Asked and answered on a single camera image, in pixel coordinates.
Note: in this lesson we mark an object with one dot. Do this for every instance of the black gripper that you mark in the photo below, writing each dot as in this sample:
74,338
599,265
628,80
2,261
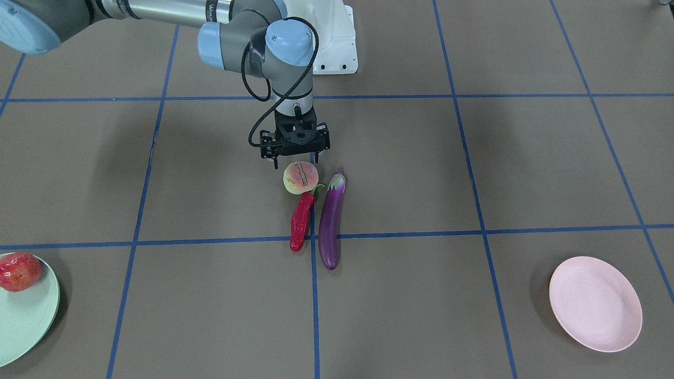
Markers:
269,149

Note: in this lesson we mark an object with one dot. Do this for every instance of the red apple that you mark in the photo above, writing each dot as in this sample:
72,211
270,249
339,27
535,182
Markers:
19,271

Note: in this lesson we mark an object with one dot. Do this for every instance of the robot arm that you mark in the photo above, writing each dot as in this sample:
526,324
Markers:
251,38

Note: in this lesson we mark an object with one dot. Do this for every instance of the peach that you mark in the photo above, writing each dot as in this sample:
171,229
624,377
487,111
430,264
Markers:
300,177

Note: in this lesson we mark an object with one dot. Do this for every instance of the red chili pepper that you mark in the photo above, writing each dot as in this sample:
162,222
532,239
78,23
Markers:
301,218

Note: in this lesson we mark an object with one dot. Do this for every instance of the purple eggplant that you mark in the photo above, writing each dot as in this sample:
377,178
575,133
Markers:
330,221

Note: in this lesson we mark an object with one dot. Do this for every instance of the green plate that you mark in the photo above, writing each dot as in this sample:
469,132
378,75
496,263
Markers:
27,316

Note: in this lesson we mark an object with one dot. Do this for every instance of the pink plate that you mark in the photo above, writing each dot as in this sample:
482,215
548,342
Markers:
595,304

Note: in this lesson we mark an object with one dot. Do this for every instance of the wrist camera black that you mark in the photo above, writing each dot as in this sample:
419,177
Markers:
299,140

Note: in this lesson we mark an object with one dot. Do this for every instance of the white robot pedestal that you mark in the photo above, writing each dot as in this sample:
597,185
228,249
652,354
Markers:
333,20

